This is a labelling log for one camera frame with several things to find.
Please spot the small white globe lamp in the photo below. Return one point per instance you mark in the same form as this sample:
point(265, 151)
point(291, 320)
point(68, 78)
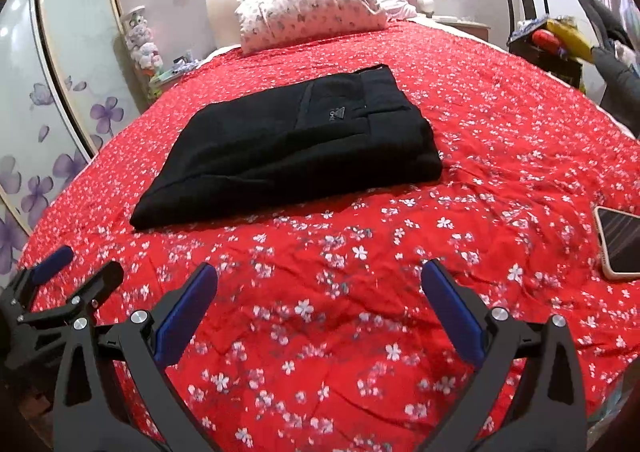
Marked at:
point(426, 4)

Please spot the white floral pillow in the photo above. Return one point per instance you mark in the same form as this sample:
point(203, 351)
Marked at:
point(310, 11)

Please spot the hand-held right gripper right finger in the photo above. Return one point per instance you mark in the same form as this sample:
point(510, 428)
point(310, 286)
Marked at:
point(450, 304)

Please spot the hanging stuffed toys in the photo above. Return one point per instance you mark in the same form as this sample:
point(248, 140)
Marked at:
point(142, 39)

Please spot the blue patterned cloth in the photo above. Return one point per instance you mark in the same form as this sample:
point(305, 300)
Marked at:
point(527, 27)

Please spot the black pants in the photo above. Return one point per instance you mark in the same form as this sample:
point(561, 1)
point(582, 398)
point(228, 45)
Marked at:
point(280, 156)

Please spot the black wooden chair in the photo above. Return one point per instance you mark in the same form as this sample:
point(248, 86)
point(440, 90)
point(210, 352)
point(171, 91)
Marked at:
point(522, 1)

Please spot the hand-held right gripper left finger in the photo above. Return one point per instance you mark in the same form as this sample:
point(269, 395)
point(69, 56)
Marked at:
point(189, 304)

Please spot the light wooden nightstand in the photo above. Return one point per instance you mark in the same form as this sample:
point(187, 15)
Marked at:
point(465, 26)

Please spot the red round object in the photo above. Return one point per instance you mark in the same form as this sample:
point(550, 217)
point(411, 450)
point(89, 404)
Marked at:
point(545, 41)

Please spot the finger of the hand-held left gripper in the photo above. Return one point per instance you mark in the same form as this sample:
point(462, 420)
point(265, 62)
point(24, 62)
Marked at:
point(97, 282)
point(50, 264)

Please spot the yellow plastic bag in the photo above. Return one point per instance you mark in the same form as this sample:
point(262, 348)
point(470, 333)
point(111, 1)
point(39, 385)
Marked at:
point(570, 39)

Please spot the wardrobe door with purple flowers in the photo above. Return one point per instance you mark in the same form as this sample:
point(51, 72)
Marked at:
point(80, 41)
point(25, 106)

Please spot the smartphone with light case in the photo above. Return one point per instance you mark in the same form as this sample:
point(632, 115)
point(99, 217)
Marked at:
point(620, 242)

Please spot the pink nightstand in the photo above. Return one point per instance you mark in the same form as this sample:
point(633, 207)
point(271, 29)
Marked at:
point(172, 74)

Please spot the red floral bedspread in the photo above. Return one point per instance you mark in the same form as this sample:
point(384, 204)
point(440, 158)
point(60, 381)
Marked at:
point(350, 282)

